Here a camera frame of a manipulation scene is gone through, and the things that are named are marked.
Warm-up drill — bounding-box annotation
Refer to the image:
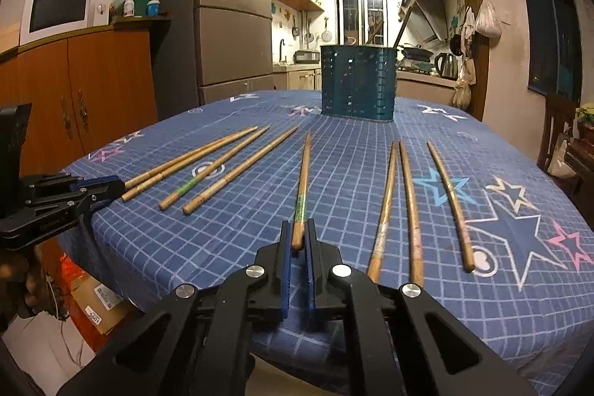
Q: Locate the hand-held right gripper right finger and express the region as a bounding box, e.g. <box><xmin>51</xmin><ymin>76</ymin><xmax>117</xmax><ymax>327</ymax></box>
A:
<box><xmin>304</xmin><ymin>219</ymin><xmax>539</xmax><ymax>396</ymax></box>

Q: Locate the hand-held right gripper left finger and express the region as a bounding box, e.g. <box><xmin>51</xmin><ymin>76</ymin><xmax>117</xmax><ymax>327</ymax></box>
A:
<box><xmin>56</xmin><ymin>220</ymin><xmax>293</xmax><ymax>396</ymax></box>

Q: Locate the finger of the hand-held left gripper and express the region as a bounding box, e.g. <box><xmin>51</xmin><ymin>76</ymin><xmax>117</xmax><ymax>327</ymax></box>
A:
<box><xmin>19</xmin><ymin>174</ymin><xmax>127</xmax><ymax>204</ymax></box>
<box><xmin>0</xmin><ymin>191</ymin><xmax>124</xmax><ymax>249</ymax></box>

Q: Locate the green banded wooden chopstick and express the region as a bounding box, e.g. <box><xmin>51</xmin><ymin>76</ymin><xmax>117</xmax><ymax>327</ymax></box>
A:
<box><xmin>291</xmin><ymin>131</ymin><xmax>313</xmax><ymax>251</ymax></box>
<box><xmin>159</xmin><ymin>126</ymin><xmax>271</xmax><ymax>211</ymax></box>

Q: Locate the curved wooden chopstick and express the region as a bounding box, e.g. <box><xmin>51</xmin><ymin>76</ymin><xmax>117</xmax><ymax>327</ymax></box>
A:
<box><xmin>426</xmin><ymin>140</ymin><xmax>476</xmax><ymax>274</ymax></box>

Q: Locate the teal plastic utensil holder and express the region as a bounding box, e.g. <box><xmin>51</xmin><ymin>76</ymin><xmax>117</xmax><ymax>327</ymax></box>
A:
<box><xmin>320</xmin><ymin>45</ymin><xmax>398</xmax><ymax>122</ymax></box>

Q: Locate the person's left hand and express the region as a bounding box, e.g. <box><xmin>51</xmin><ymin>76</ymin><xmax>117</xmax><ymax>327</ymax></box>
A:
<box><xmin>0</xmin><ymin>254</ymin><xmax>49</xmax><ymax>325</ymax></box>

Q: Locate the red plastic bag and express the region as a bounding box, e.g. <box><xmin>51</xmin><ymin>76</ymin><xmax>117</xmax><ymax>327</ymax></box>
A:
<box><xmin>58</xmin><ymin>254</ymin><xmax>87</xmax><ymax>295</ymax></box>

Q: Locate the blue star checked tablecloth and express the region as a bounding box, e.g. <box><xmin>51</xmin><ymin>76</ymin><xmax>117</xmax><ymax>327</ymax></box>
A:
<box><xmin>58</xmin><ymin>89</ymin><xmax>594</xmax><ymax>396</ymax></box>

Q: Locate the orange wooden cabinet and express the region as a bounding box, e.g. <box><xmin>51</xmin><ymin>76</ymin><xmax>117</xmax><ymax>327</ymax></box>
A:
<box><xmin>0</xmin><ymin>16</ymin><xmax>172</xmax><ymax>188</ymax></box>

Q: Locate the cardboard box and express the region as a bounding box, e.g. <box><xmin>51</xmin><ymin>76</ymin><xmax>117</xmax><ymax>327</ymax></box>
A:
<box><xmin>69</xmin><ymin>273</ymin><xmax>136</xmax><ymax>334</ymax></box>

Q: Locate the white microwave oven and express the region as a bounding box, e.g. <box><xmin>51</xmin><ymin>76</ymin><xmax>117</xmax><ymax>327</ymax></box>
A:
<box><xmin>19</xmin><ymin>0</ymin><xmax>113</xmax><ymax>47</ymax></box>

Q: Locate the kitchen base counter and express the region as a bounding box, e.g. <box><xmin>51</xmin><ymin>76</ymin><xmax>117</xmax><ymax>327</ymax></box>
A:
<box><xmin>273</xmin><ymin>61</ymin><xmax>458</xmax><ymax>104</ymax></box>

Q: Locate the grey refrigerator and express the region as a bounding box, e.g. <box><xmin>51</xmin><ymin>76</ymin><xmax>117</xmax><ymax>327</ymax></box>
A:
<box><xmin>138</xmin><ymin>0</ymin><xmax>274</xmax><ymax>105</ymax></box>

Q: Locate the hanging beige cloth bag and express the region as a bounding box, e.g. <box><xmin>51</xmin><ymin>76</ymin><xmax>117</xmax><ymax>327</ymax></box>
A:
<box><xmin>452</xmin><ymin>53</ymin><xmax>478</xmax><ymax>109</ymax></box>

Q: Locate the black wok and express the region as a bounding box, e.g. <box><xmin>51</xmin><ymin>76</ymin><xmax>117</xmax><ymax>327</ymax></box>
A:
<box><xmin>400</xmin><ymin>43</ymin><xmax>434</xmax><ymax>62</ymax></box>

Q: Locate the steel electric kettle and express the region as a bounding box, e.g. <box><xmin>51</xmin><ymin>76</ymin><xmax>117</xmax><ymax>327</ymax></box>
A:
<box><xmin>435</xmin><ymin>52</ymin><xmax>460</xmax><ymax>80</ymax></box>

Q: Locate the steel range hood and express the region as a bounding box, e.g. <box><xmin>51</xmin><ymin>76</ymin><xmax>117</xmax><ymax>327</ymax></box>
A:
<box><xmin>398</xmin><ymin>0</ymin><xmax>448</xmax><ymax>44</ymax></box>

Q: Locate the dark wooden chair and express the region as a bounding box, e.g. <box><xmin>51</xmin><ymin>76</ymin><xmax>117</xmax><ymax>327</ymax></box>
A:
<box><xmin>537</xmin><ymin>94</ymin><xmax>581</xmax><ymax>175</ymax></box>

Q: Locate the dark wooden side table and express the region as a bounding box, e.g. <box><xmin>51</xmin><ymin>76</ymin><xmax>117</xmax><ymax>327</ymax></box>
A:
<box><xmin>564</xmin><ymin>136</ymin><xmax>594</xmax><ymax>211</ymax></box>

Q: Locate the hanging patterned cloth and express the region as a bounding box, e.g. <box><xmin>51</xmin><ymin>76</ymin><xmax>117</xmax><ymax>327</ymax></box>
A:
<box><xmin>459</xmin><ymin>6</ymin><xmax>479</xmax><ymax>50</ymax></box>

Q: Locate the hanging white plastic bag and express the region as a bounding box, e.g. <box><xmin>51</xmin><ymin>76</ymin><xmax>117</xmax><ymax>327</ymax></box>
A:
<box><xmin>474</xmin><ymin>0</ymin><xmax>503</xmax><ymax>37</ymax></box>

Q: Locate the dark blue framed window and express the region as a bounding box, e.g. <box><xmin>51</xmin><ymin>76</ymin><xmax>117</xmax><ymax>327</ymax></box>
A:
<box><xmin>519</xmin><ymin>0</ymin><xmax>583</xmax><ymax>104</ymax></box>

